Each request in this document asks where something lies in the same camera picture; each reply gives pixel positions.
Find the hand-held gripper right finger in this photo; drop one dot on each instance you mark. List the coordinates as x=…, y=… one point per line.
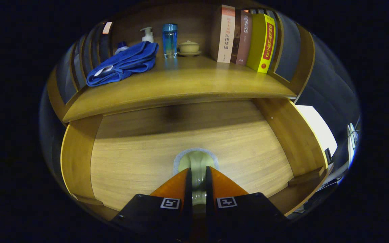
x=209, y=202

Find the brown book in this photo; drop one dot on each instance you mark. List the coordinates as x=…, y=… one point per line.
x=243, y=40

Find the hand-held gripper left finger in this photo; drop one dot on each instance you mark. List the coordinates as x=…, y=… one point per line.
x=188, y=202

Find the wooden cabinet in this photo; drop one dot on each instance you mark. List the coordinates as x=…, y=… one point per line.
x=198, y=20

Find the wooden countertop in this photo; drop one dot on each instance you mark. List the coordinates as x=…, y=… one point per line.
x=187, y=81

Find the white pump bottle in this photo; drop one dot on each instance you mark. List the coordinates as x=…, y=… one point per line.
x=148, y=36

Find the folded blue towel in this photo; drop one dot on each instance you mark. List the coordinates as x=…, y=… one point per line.
x=127, y=64

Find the orange and white book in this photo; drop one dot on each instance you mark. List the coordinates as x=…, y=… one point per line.
x=226, y=33

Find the beige lidded teacup with saucer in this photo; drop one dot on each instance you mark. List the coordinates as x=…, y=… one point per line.
x=189, y=47

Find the tall blue glass bottle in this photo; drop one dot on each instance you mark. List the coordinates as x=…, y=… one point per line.
x=169, y=40

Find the yellow book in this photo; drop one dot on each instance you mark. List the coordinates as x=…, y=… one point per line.
x=262, y=44

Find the white equipment case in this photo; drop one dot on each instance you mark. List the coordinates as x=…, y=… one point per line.
x=316, y=125

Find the wooden drawer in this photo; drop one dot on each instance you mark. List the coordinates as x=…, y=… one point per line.
x=140, y=158

